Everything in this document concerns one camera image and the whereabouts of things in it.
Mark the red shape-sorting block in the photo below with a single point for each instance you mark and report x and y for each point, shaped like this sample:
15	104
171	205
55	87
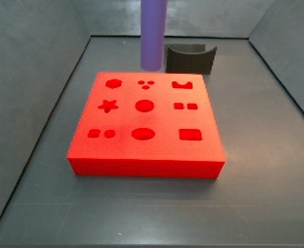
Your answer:
147	126

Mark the purple round cylinder peg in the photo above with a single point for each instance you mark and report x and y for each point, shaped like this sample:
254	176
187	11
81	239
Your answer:
153	14

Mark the black curved cradle block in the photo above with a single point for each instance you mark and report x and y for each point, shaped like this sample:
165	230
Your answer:
189	59

